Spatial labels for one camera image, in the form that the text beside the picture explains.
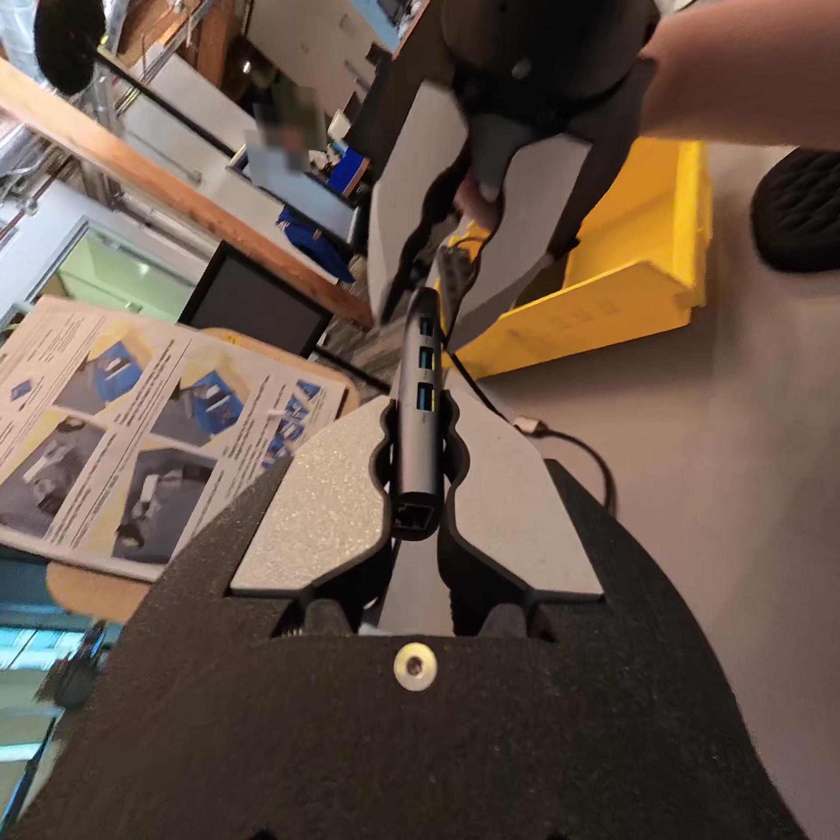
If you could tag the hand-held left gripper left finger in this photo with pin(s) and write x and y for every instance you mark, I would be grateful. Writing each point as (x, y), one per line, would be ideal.
(308, 525)

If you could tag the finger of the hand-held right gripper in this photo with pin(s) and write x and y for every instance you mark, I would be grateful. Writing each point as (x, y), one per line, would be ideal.
(531, 229)
(407, 184)

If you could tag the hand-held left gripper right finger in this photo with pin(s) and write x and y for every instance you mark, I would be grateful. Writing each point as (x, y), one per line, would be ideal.
(518, 525)

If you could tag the yellow plastic bin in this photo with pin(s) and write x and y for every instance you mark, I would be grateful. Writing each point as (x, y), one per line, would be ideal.
(643, 262)

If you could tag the person's right forearm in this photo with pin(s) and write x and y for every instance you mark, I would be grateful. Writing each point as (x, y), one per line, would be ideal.
(741, 72)

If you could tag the person's right hand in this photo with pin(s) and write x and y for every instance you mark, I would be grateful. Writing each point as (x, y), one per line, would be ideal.
(479, 207)

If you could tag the blue plastic bin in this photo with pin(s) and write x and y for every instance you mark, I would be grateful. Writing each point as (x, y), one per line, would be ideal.
(348, 170)

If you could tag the blue jacket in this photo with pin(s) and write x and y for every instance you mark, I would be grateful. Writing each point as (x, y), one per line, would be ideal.
(315, 243)

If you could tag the black partition panel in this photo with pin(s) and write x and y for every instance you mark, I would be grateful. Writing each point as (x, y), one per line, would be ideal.
(256, 308)

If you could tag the printed instruction sheet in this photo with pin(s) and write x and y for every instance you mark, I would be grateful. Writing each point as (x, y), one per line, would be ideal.
(131, 426)

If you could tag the black wrist rest pad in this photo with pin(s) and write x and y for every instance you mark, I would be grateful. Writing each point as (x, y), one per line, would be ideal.
(800, 210)

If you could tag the black pole stand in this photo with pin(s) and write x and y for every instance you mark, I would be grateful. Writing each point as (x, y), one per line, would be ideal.
(65, 46)

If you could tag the wooden post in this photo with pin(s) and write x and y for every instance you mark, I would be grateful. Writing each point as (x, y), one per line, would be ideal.
(164, 190)

